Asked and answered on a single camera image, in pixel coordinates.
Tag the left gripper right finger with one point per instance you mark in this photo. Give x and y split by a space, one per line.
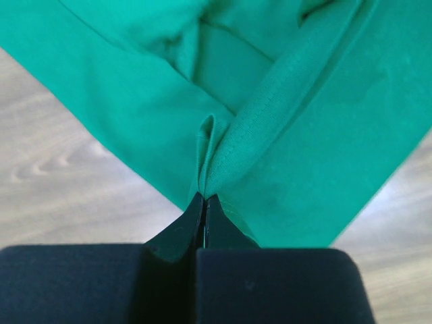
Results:
238 282

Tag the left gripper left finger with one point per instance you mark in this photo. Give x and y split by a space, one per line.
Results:
103 283

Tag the green t shirt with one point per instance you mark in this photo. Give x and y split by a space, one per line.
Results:
293 112

